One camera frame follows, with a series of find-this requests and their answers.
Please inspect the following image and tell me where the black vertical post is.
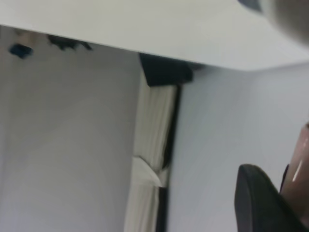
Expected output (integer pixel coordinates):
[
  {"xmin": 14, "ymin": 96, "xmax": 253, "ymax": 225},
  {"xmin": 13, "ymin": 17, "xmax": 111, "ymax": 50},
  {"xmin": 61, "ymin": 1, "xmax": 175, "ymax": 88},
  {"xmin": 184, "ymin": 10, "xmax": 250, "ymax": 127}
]
[{"xmin": 156, "ymin": 84, "xmax": 182, "ymax": 232}]

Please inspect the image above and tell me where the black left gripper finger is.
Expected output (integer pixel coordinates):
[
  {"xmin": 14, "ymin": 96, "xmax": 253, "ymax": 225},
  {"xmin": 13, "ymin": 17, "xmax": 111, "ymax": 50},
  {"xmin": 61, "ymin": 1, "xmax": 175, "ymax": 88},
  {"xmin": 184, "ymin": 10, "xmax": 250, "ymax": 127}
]
[{"xmin": 235, "ymin": 163, "xmax": 309, "ymax": 232}]

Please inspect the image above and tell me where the pink handled metal spoon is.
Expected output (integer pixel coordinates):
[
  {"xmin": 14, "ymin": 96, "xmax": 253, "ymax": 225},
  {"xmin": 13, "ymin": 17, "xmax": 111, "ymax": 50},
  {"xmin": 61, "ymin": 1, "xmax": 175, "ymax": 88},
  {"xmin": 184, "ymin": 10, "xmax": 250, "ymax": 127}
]
[{"xmin": 280, "ymin": 122, "xmax": 309, "ymax": 219}]

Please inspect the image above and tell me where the blue object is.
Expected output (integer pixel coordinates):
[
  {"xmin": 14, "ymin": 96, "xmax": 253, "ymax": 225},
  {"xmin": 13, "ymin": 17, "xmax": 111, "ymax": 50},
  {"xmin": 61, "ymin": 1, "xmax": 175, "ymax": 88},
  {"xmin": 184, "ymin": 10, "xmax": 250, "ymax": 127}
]
[{"xmin": 9, "ymin": 43, "xmax": 34, "ymax": 59}]

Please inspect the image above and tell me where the white pleated curtain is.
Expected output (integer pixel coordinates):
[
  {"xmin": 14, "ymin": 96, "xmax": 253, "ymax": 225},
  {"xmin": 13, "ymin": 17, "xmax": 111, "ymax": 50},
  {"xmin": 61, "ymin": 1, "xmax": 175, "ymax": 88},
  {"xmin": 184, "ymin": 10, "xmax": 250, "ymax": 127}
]
[{"xmin": 124, "ymin": 85, "xmax": 179, "ymax": 232}]

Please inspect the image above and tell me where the black table bracket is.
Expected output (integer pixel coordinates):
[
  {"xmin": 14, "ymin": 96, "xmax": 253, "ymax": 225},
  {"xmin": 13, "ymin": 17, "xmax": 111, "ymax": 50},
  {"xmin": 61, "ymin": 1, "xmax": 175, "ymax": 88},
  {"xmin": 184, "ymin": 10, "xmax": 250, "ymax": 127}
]
[{"xmin": 138, "ymin": 52, "xmax": 194, "ymax": 87}]

